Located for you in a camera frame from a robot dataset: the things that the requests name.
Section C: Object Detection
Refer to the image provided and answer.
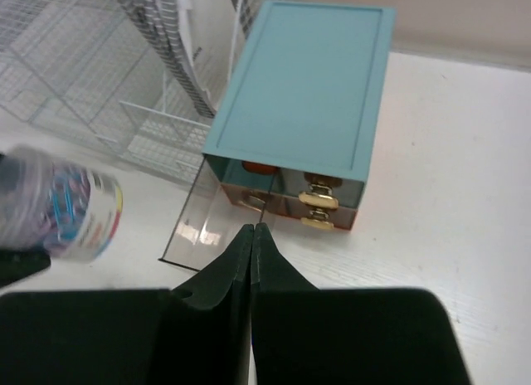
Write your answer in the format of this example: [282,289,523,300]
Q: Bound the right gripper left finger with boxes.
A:
[1,225,254,384]

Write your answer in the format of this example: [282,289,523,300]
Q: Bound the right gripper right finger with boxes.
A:
[251,223,470,384]

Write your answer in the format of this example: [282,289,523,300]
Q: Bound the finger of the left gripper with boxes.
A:
[0,250,51,288]

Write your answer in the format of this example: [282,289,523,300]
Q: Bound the clear jar of paper clips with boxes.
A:
[1,146,124,261]

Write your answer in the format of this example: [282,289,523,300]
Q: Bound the clear drawer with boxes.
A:
[159,160,278,272]

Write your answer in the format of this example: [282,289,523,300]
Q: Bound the teal orange drawer box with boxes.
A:
[202,0,396,230]

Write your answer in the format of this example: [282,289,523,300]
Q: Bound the white wire mesh organizer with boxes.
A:
[1,0,265,183]

